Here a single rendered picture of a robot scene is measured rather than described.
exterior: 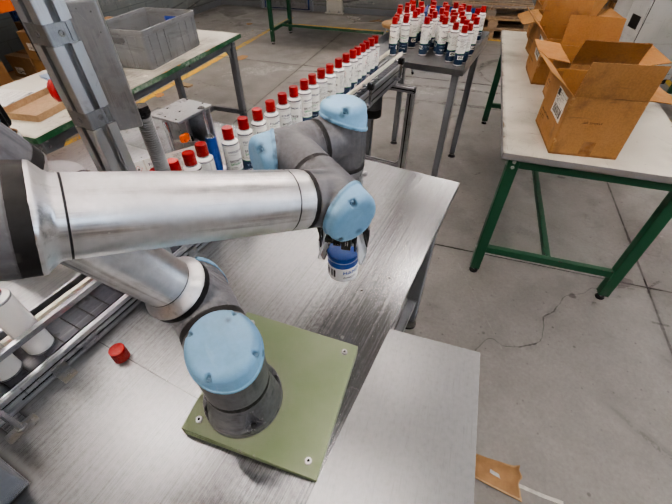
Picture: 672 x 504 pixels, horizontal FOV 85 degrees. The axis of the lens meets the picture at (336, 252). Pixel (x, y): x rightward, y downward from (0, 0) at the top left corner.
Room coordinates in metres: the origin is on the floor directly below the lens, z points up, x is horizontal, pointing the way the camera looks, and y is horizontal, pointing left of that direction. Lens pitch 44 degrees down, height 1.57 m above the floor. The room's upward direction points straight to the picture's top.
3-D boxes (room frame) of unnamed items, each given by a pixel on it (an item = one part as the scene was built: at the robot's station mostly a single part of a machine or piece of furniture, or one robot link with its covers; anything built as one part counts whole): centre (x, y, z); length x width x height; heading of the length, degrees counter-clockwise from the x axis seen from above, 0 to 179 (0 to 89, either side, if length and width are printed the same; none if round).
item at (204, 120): (1.03, 0.44, 1.01); 0.14 x 0.13 x 0.26; 153
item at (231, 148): (1.05, 0.33, 0.98); 0.05 x 0.05 x 0.20
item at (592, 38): (1.96, -1.26, 0.96); 0.53 x 0.45 x 0.37; 74
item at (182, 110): (1.04, 0.44, 1.14); 0.14 x 0.11 x 0.01; 153
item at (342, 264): (0.59, -0.02, 0.98); 0.07 x 0.07 x 0.07
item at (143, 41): (2.79, 1.26, 0.91); 0.60 x 0.40 x 0.22; 166
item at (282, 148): (0.50, 0.06, 1.29); 0.11 x 0.11 x 0.08; 33
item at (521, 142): (2.38, -1.45, 0.39); 2.20 x 0.80 x 0.78; 162
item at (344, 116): (0.57, -0.01, 1.30); 0.09 x 0.08 x 0.11; 123
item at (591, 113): (1.58, -1.10, 0.97); 0.51 x 0.39 x 0.37; 78
